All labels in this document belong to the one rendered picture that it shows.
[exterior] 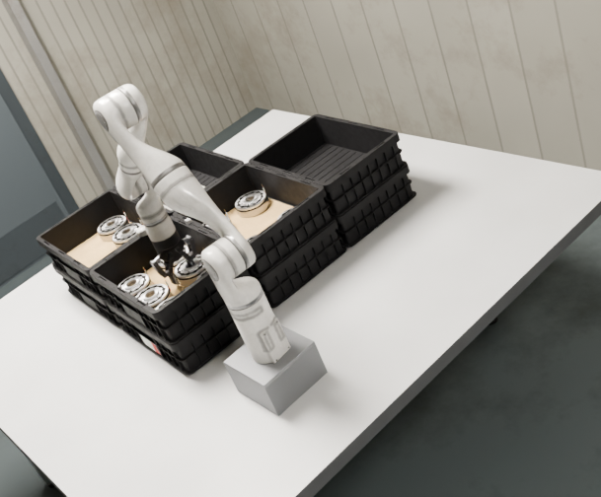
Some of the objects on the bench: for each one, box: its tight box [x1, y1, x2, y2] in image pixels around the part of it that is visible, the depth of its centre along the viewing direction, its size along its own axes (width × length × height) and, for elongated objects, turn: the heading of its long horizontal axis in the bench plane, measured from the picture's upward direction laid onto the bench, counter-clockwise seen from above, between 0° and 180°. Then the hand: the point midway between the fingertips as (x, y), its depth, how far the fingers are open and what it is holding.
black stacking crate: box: [52, 265, 124, 326], centre depth 279 cm, size 40×30×12 cm
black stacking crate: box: [334, 163, 416, 248], centre depth 272 cm, size 40×30×12 cm
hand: (184, 273), depth 245 cm, fingers open, 5 cm apart
